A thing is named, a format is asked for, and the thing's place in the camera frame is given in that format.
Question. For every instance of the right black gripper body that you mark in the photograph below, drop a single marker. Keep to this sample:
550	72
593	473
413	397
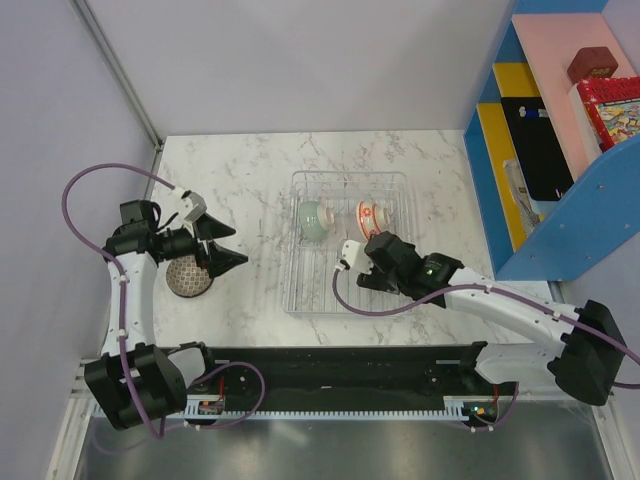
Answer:
377	281

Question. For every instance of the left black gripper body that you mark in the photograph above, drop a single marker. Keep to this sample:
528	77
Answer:
200	253

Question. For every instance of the orange patterned bowl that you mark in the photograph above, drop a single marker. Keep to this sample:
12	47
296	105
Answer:
372	218

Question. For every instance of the green glass bowl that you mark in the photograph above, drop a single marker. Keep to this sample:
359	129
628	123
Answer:
316	219

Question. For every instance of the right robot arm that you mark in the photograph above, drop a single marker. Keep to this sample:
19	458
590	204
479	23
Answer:
578	349

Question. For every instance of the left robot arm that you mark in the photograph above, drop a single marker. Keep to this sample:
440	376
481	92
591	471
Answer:
134	381

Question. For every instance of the grid patterned bowl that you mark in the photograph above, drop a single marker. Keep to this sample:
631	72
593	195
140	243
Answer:
186	279

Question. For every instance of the yellow black panel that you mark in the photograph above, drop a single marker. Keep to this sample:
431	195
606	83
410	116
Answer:
507	79

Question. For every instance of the blue shelf unit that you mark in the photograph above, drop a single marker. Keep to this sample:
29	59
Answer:
600	211

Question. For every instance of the pink board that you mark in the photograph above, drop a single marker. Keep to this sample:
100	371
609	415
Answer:
550	42

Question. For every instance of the red game box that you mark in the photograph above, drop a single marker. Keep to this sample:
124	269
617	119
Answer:
612	108

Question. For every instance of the dark red box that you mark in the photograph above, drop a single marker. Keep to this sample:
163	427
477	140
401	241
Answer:
592	62

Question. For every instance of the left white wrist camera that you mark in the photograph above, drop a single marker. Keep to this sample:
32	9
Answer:
190	206

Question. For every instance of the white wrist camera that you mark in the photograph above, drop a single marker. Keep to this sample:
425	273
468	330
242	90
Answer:
190	206
352	256

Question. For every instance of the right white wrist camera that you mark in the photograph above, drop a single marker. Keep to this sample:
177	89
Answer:
352	256

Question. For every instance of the clear wire dish rack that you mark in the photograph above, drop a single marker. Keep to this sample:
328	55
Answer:
309	264

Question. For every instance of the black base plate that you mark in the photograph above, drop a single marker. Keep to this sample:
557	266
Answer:
342	378

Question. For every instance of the white cable duct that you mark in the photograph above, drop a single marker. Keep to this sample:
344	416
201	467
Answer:
198	410

